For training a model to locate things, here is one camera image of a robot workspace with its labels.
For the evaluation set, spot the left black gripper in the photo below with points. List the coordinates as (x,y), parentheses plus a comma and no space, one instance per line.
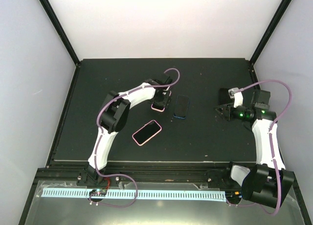
(164,102)

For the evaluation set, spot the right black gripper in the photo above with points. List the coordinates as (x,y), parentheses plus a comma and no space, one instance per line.
(227,110)

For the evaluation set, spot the black-cased phone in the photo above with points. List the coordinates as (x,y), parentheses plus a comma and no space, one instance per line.
(181,106)

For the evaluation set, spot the pink-cased phone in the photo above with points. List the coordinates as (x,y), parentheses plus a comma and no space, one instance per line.
(157,108)
(146,133)

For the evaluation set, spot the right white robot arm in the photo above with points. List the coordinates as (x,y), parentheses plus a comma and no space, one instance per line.
(268,182)

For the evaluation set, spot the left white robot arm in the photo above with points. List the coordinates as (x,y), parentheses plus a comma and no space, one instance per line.
(113,116)

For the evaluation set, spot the left small circuit board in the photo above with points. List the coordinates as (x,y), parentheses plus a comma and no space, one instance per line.
(98,193)

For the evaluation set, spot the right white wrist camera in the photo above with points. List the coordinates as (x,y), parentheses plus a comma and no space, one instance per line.
(236,95)

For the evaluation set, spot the white slotted cable duct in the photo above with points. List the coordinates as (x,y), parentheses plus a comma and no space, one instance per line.
(180,195)

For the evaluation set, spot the right black frame post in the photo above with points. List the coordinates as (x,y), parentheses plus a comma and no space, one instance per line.
(283,6)

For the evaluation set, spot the black frame post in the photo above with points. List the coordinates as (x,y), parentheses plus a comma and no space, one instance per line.
(60,31)
(283,6)

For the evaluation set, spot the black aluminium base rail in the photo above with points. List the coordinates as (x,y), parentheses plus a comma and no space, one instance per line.
(213,175)

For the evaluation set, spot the left black frame post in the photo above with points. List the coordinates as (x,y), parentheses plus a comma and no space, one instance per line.
(60,31)

